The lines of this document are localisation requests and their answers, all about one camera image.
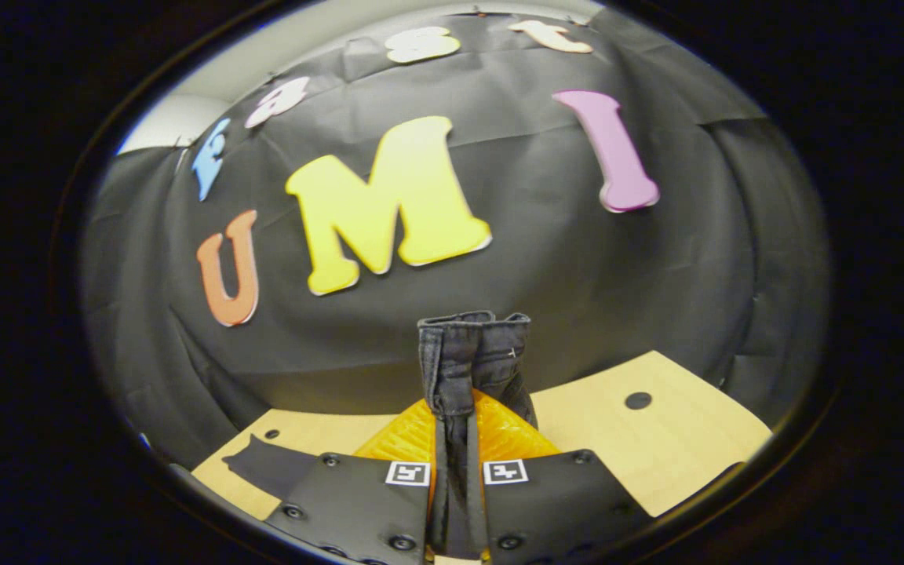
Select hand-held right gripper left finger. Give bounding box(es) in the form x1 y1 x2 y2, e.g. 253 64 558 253
264 396 459 565

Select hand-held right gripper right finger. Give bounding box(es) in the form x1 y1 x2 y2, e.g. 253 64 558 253
461 388 654 565

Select black jeans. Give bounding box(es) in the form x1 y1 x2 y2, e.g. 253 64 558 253
222 311 539 503

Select black backdrop cloth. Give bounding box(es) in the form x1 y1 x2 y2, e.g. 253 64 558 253
79 8 833 472

